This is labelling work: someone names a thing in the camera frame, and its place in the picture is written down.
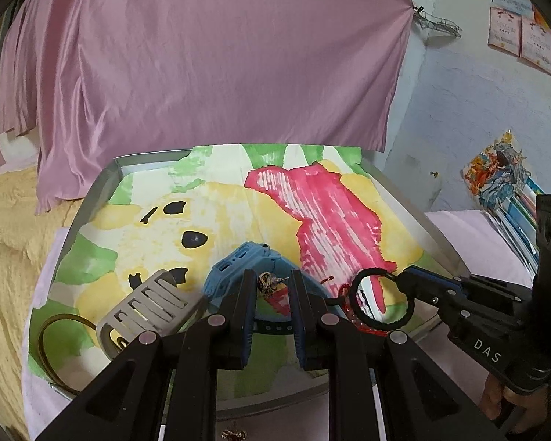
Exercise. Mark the colourful painted paper sheet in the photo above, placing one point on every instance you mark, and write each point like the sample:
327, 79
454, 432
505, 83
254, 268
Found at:
211, 202

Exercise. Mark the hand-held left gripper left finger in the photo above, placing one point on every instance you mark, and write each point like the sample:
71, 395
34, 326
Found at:
245, 330

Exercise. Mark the stack of colourful books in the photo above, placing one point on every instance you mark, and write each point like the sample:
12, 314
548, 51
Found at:
500, 179

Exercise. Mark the grey metal tray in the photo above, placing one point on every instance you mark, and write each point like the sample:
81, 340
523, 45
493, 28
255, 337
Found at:
275, 393

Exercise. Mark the blue wrist watch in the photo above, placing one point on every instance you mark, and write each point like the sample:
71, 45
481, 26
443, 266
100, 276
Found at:
234, 266

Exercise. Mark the pink tablecloth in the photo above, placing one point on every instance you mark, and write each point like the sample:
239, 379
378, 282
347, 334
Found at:
463, 227

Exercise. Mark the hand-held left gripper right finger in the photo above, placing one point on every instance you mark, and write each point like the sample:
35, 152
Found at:
299, 330

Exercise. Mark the yellow blanket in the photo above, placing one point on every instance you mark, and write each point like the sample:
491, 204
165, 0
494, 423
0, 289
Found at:
4, 285

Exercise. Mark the person's right hand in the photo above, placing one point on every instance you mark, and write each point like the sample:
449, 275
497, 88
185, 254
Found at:
493, 395

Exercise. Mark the large pink curtain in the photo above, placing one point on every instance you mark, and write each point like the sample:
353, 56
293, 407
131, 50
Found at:
211, 55

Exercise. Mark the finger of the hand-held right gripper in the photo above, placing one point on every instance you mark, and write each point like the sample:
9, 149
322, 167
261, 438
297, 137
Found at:
468, 314
459, 285

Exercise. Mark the pink wall certificate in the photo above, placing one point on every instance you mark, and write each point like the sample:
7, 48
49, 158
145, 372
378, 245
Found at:
504, 32
538, 46

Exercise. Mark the grey hair claw clip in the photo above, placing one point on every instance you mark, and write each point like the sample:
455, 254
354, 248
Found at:
119, 319

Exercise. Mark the tied pink curtain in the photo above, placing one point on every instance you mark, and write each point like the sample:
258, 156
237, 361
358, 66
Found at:
23, 55

